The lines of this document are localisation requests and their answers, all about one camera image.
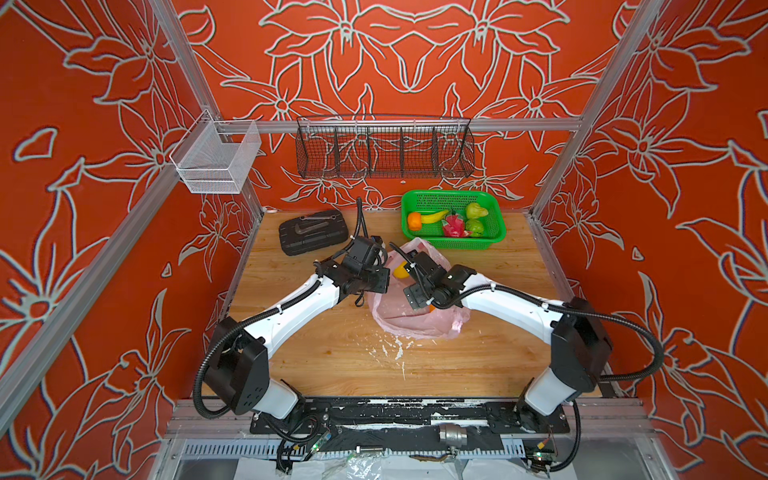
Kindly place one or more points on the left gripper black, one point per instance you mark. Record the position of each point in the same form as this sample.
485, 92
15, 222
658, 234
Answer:
381, 285

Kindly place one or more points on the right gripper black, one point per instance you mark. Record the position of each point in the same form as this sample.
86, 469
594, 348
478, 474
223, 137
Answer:
411, 291

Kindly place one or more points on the pink plastic bag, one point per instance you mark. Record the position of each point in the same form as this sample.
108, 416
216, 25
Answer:
393, 313

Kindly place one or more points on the pink dragon fruit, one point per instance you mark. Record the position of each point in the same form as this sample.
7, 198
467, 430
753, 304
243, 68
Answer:
453, 226

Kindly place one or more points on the orange fruit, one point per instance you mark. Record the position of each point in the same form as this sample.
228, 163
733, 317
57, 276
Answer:
414, 221

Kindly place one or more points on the green round fruit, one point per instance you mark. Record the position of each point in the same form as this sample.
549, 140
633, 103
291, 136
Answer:
475, 228

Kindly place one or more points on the yellow green fruit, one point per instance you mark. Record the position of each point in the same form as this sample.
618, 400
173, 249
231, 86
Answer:
475, 211

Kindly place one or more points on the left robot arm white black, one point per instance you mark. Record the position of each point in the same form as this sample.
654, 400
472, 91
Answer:
234, 375

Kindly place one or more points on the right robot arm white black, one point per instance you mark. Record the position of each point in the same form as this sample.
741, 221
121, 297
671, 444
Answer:
580, 346

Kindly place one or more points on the yellow banana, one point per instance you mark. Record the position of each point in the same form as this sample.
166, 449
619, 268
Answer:
434, 217

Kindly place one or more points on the black tool case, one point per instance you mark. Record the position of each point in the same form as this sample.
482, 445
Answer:
312, 232

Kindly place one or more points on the metal wrench on case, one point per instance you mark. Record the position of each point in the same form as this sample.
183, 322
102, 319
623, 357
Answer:
306, 229

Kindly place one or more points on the green plastic basket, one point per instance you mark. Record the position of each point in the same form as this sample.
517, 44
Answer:
431, 201

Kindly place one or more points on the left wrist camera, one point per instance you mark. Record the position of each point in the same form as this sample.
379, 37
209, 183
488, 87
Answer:
365, 254

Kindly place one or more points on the black wire wall basket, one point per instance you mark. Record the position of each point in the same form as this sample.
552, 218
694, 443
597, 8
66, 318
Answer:
386, 146

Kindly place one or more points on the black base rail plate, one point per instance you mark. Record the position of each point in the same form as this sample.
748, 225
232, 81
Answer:
497, 414

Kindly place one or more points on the white wire wall basket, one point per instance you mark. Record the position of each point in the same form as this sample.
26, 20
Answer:
216, 157

